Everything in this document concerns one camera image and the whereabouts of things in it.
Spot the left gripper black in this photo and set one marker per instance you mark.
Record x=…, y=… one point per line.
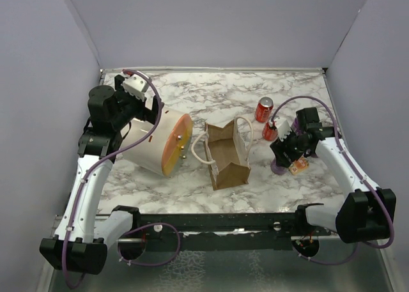
x=151, y=115

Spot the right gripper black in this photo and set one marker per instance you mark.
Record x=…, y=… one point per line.
x=280, y=147

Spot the purple soda can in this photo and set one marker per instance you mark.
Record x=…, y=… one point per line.
x=295, y=127
x=276, y=169

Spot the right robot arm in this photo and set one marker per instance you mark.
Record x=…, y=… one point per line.
x=367, y=212

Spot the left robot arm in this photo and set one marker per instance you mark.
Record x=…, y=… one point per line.
x=79, y=244

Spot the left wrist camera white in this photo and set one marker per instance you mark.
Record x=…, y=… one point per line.
x=136, y=86

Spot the red cola can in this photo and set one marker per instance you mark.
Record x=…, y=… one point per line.
x=270, y=132
x=263, y=109

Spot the black mounting rail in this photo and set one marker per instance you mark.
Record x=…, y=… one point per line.
x=218, y=231

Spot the white round box colourful lid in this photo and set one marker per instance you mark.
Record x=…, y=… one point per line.
x=166, y=148

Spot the orange spiral notebook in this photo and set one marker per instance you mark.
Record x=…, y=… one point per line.
x=299, y=165

